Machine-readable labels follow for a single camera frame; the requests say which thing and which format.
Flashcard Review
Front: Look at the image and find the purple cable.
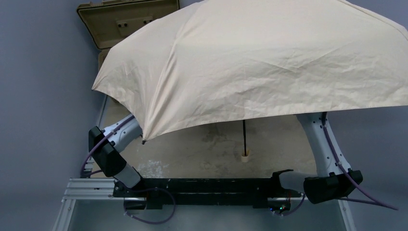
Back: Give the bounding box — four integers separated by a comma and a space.
274, 112, 399, 218
79, 115, 177, 225

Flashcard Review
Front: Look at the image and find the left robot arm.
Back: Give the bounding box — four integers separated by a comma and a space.
88, 114, 142, 188

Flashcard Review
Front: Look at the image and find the aluminium frame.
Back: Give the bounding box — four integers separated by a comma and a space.
52, 94, 128, 231

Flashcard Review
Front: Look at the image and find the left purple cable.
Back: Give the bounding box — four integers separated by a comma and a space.
79, 115, 177, 225

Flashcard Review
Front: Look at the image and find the beige folding umbrella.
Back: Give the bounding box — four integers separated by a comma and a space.
91, 0, 408, 163

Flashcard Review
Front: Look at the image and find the tan hard case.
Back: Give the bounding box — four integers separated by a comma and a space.
76, 0, 180, 69

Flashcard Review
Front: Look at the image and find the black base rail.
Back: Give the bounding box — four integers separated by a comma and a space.
113, 178, 301, 209

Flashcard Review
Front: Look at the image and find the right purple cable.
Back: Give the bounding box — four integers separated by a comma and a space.
274, 112, 399, 218

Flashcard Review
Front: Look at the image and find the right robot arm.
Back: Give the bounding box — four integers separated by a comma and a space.
272, 113, 363, 204

